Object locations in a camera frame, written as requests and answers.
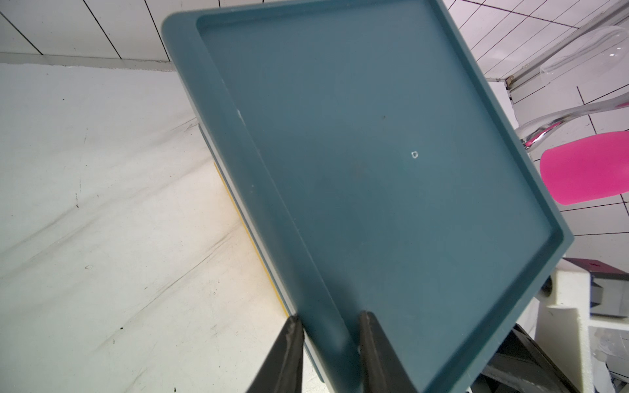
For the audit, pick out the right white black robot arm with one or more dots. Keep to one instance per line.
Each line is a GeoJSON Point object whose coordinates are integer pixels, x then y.
{"type": "Point", "coordinates": [574, 338]}

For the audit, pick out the teal drawer cabinet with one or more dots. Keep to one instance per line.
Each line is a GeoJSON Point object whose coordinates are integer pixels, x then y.
{"type": "Point", "coordinates": [375, 170]}

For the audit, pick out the pink goblet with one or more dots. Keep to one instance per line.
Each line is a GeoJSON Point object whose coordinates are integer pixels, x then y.
{"type": "Point", "coordinates": [588, 169]}

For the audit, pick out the clear wine glass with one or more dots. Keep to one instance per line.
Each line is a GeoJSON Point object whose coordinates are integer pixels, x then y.
{"type": "Point", "coordinates": [586, 58]}

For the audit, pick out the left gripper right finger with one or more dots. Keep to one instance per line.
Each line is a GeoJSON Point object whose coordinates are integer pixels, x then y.
{"type": "Point", "coordinates": [382, 371]}

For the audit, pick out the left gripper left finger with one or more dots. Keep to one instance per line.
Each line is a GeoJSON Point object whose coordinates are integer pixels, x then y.
{"type": "Point", "coordinates": [282, 370]}

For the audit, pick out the chrome glass rack stand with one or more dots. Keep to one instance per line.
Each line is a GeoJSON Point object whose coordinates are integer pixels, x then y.
{"type": "Point", "coordinates": [533, 133]}

